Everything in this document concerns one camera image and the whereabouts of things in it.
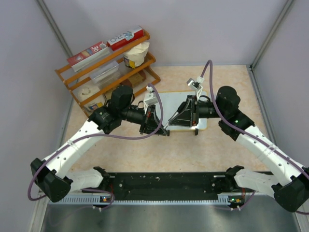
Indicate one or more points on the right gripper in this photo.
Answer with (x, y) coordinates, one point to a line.
(186, 117)

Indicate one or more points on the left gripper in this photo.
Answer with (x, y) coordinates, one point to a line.
(151, 122)

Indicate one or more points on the white whiteboard yellow frame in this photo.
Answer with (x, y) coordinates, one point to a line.
(171, 101)

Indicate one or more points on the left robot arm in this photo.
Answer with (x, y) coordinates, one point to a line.
(52, 174)

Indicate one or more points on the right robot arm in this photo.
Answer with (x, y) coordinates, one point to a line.
(288, 183)

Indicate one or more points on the brown sponge block right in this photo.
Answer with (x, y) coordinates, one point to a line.
(135, 79)

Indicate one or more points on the white bag upper container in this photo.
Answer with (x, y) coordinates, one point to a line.
(136, 55)

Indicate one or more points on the white bag container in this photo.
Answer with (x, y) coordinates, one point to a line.
(136, 55)
(87, 91)

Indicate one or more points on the clear plastic box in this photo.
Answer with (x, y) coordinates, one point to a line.
(106, 74)

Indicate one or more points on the orange wooden shelf rack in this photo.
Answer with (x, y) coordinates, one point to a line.
(74, 80)

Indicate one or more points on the white bag lower container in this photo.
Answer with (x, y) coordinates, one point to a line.
(87, 91)

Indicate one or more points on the red white long box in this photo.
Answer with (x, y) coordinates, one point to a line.
(125, 38)

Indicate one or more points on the red foil wrap box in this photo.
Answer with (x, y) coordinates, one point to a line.
(87, 56)

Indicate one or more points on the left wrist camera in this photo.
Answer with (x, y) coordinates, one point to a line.
(150, 98)

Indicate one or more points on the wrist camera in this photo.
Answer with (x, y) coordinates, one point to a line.
(150, 98)
(196, 85)

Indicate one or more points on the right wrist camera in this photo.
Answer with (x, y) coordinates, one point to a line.
(196, 85)

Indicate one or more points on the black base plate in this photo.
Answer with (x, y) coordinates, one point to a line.
(169, 186)

